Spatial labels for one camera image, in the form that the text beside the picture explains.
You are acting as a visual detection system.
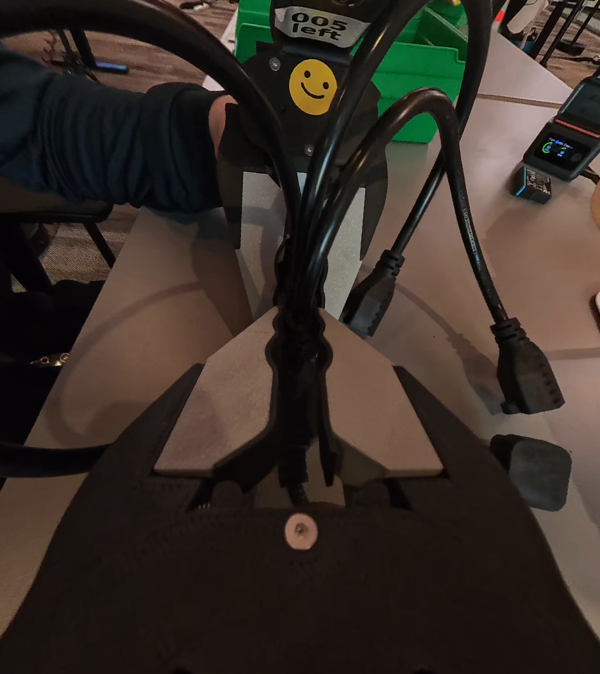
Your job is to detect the dark label printer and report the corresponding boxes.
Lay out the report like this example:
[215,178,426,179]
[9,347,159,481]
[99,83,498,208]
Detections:
[522,78,600,182]

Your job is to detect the person's left forearm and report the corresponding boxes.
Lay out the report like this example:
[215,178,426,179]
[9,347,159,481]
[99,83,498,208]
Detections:
[0,45,227,214]

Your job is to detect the green plastic bin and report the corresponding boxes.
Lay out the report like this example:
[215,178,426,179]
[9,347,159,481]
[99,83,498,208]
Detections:
[234,0,468,69]
[371,63,456,144]

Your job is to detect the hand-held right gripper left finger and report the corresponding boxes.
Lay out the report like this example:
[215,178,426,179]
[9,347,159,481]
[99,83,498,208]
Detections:
[154,308,286,479]

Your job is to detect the black blue floor stand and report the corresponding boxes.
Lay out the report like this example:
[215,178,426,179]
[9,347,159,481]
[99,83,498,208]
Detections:
[50,29,128,74]

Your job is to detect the thick black power cord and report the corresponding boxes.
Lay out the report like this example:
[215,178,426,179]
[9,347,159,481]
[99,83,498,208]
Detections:
[0,0,306,477]

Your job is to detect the black bag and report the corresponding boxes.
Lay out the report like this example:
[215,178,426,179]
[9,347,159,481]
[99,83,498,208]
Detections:
[0,279,106,438]

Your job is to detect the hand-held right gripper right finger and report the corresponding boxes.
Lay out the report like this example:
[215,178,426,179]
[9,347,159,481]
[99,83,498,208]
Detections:
[313,308,444,485]

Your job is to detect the black square power plug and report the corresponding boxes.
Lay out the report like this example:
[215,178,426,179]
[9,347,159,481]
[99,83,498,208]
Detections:
[490,434,573,513]

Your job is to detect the black chair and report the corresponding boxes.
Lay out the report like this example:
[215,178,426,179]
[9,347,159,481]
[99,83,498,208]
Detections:
[0,174,116,290]

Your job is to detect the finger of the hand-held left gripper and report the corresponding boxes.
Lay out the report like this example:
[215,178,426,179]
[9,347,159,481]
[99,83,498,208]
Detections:
[240,171,294,321]
[321,184,368,319]

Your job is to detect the small black box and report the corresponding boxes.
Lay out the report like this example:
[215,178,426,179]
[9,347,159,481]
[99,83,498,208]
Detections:
[511,164,559,205]

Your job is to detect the person's left hand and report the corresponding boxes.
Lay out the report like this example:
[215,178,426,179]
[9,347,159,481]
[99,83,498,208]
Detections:
[209,93,240,160]

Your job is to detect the black tripod stand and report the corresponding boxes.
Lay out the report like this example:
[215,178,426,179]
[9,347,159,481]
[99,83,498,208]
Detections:
[540,0,600,66]

